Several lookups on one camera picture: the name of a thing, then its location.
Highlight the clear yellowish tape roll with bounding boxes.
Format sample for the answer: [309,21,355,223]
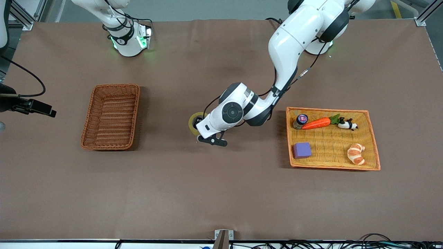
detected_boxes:
[188,112,208,136]

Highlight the brown wicker basket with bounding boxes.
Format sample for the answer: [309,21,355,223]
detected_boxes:
[81,83,141,151]

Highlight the orange woven tray basket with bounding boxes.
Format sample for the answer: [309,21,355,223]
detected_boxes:
[286,107,381,171]

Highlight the brown table cover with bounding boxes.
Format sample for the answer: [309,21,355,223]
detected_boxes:
[0,18,443,241]

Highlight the small jar dark lid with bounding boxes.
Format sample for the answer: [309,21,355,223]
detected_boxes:
[293,114,309,130]

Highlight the purple cube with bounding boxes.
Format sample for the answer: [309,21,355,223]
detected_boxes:
[293,142,312,159]

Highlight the orange toy carrot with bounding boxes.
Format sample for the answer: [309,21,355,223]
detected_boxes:
[301,114,341,130]

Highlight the white table edge strip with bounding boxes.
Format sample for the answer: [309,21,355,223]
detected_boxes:
[0,239,443,249]

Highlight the black white panda figure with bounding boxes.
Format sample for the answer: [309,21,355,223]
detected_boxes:
[337,118,359,131]

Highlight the toy croissant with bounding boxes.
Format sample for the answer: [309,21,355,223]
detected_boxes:
[347,143,367,166]

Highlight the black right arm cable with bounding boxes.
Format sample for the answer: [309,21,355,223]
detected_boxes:
[0,55,47,98]

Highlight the aluminium frame profile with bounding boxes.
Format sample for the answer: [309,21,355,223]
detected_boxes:
[9,0,48,31]

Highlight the grey metal bracket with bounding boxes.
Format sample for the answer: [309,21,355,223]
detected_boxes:
[214,229,234,241]

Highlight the black right base cable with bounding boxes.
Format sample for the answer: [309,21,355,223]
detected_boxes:
[103,0,154,38]

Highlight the dark camera post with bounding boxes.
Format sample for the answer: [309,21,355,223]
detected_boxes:
[212,230,229,249]

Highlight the black cable bundle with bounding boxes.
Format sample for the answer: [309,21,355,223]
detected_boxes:
[230,233,443,249]

